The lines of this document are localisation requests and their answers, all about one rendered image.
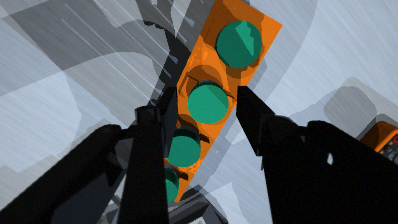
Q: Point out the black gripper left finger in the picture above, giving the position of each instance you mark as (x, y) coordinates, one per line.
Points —
(79, 187)

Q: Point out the orange multimeter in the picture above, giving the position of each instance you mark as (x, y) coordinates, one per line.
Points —
(383, 138)

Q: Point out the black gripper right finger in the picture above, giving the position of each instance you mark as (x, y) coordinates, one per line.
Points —
(361, 182)

